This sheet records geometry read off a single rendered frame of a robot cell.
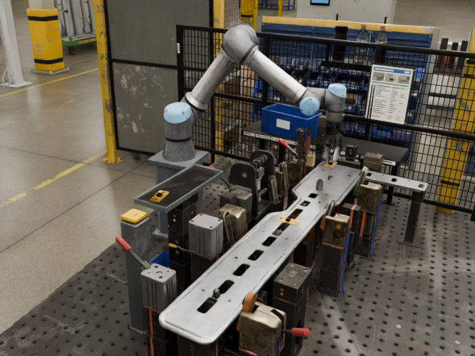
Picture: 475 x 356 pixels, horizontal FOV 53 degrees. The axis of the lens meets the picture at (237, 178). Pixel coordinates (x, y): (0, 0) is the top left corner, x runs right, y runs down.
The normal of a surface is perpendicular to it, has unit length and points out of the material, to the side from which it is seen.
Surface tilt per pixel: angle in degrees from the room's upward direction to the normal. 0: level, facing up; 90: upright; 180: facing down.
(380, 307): 0
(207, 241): 90
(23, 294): 0
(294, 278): 0
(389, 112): 90
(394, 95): 90
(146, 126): 92
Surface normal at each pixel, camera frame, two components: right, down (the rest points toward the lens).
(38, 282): 0.03, -0.91
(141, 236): 0.87, 0.22
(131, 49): -0.41, 0.38
